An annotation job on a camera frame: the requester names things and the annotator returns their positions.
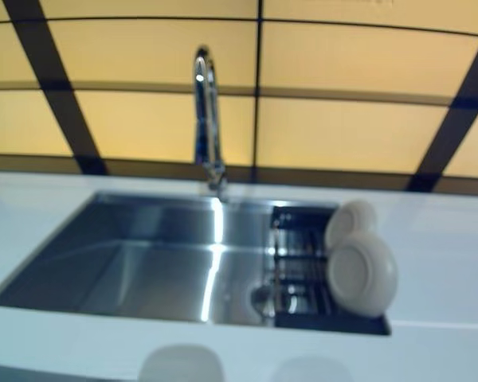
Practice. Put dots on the large beige plate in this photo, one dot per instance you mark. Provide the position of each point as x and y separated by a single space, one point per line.
362 274

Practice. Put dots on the chrome kitchen faucet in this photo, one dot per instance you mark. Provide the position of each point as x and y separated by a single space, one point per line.
207 119

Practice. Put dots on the black dish drying rack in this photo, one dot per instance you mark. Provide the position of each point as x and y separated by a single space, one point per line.
298 278

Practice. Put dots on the round steel sink drain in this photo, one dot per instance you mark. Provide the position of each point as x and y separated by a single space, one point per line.
261 298

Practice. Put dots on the small beige plate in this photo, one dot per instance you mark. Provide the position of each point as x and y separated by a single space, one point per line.
352 217

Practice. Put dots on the stainless steel sink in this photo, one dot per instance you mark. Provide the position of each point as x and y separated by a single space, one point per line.
143 262

